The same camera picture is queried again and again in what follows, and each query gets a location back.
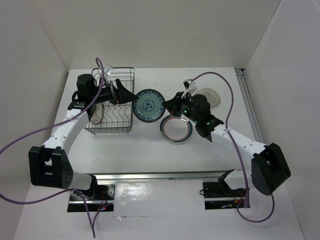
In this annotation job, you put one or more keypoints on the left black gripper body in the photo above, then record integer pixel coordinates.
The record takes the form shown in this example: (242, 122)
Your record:
(106, 94)

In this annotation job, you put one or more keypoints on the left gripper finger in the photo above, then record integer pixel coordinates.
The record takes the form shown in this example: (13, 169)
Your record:
(119, 85)
(124, 96)

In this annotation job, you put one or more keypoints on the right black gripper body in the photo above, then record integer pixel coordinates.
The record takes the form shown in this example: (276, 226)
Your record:
(184, 106)

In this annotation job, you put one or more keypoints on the blue patterned plate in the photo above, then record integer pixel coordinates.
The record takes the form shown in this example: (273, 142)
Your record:
(148, 107)

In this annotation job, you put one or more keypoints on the orange sunburst plate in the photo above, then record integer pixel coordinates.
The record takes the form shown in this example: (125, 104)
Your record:
(97, 116)

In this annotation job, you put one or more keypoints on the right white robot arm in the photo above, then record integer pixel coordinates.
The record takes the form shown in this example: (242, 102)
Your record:
(268, 166)

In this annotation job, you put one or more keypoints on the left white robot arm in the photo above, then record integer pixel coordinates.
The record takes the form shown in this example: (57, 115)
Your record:
(49, 164)

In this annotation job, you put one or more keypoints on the teal red rimmed plate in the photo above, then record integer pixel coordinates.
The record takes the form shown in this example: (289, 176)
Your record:
(175, 130)

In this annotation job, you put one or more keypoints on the clear grey glass plate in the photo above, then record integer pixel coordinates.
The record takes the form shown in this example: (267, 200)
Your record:
(211, 95)

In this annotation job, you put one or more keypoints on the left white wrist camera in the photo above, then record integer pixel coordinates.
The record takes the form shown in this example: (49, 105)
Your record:
(107, 70)

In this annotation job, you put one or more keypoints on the grey wire dish rack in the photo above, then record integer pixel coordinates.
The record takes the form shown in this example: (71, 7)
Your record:
(117, 119)

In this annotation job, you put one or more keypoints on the aluminium rail right side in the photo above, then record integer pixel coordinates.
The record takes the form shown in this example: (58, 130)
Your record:
(250, 100)

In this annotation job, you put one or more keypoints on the aluminium rail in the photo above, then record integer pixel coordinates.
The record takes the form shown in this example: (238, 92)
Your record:
(250, 100)
(231, 175)

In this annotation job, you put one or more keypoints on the aluminium rail front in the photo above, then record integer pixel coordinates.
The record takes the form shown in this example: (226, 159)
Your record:
(231, 175)

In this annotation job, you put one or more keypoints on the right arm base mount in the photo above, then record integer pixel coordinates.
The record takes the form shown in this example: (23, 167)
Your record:
(219, 196)

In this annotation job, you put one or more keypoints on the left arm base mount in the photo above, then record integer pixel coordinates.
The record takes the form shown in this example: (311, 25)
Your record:
(102, 201)

